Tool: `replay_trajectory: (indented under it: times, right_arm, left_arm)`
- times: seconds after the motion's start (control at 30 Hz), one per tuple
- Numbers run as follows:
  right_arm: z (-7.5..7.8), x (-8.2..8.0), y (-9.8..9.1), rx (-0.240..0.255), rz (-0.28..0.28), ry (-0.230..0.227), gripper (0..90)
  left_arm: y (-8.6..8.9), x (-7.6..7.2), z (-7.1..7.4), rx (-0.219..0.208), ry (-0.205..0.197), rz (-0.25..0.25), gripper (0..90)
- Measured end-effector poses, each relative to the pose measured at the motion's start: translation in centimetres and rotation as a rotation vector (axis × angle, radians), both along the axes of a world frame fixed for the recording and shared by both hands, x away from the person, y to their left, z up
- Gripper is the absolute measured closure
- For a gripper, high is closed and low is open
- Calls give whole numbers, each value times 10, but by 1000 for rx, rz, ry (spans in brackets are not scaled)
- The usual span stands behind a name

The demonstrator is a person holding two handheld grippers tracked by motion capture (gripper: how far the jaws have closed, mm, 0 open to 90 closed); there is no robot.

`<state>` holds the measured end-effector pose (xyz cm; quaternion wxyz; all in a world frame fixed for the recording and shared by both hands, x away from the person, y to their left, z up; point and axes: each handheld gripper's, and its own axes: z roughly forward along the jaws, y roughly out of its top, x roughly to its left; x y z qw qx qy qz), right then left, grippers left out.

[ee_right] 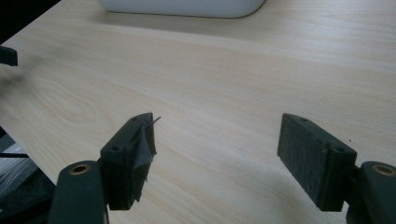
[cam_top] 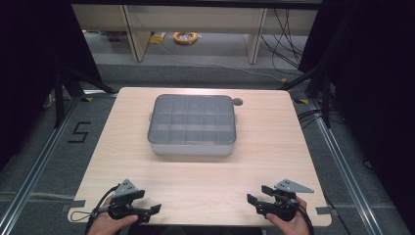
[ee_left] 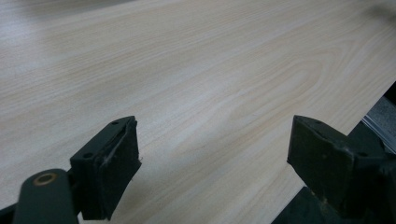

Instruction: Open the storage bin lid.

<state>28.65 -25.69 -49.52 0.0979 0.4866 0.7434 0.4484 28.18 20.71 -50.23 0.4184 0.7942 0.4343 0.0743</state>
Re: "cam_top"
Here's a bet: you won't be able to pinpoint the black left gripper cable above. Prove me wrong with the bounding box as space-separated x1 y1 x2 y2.
69 183 121 235

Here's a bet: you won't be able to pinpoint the person's left hand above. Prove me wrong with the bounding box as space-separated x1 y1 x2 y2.
86 195 140 235

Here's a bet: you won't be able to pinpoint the dark curtain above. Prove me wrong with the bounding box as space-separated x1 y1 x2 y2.
297 0 415 228
0 0 104 172

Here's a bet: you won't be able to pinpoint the grey compartment storage box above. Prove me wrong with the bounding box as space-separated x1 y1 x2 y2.
147 112 239 157

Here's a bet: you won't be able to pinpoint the yellow coiled cable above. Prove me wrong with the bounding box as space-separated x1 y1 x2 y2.
172 30 200 46

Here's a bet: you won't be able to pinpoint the aluminium floor rail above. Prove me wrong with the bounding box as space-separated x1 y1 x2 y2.
0 93 84 235
306 98 388 235

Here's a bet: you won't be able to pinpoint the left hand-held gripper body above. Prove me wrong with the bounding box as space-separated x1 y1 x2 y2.
107 178 147 225

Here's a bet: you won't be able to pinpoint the grey plastic compartment box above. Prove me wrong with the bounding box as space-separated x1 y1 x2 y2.
147 94 238 146

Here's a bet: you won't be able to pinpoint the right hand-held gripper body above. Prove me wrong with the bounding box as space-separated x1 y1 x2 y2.
254 178 315 222

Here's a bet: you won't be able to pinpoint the black metal stand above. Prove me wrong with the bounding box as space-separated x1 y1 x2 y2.
52 63 116 129
278 60 336 129

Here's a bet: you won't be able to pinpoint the black hanging cables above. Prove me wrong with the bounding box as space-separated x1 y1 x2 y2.
259 8 309 77

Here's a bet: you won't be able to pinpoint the yellow packet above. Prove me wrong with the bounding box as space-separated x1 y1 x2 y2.
149 31 167 45

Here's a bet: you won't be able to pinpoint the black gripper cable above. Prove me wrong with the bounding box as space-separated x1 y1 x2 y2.
69 183 121 235
287 197 316 235

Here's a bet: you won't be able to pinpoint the black floor cables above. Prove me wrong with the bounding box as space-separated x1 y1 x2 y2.
296 107 346 130

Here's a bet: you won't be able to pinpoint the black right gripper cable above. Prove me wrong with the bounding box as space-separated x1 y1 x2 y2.
287 197 316 235

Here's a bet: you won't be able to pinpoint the white desk frame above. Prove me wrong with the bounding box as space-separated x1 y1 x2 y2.
70 3 320 65

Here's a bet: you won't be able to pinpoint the person's right hand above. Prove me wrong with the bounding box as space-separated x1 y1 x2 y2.
265 197 311 235

